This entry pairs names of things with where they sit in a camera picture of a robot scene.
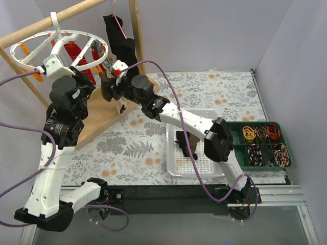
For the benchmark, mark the white round clip hanger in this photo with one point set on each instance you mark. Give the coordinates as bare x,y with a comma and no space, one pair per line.
59,39

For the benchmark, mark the green compartment tray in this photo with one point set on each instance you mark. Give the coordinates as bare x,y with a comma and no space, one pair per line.
260,146

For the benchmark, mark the floral table mat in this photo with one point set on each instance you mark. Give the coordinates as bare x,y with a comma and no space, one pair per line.
133,151

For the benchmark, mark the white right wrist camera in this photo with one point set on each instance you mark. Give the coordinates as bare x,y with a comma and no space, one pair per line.
119,70

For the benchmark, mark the large black hanging cloth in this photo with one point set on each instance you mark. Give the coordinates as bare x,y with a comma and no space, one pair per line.
123,48

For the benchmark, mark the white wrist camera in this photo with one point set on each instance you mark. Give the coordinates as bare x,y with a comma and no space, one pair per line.
53,68
119,70

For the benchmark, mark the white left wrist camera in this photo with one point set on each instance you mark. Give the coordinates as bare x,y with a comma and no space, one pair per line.
53,68

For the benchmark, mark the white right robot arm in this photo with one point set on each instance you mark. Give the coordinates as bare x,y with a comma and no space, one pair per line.
215,134

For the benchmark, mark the wooden hanger rack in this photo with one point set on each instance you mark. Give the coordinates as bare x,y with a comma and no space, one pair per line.
102,114

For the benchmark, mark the white plastic basket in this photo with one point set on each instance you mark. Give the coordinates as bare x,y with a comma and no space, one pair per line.
179,165

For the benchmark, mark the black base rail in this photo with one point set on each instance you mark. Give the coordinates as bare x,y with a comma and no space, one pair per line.
164,199

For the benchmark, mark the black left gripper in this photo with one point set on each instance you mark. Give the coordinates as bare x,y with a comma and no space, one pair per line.
83,78

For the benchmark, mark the black sock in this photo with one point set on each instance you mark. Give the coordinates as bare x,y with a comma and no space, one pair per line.
181,141

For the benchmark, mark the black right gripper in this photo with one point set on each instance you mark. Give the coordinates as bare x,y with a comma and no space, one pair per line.
112,87

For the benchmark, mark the cream brown striped sock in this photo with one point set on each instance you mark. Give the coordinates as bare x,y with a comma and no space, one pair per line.
109,93
193,140

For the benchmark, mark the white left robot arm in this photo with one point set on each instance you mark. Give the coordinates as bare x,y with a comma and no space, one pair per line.
45,207

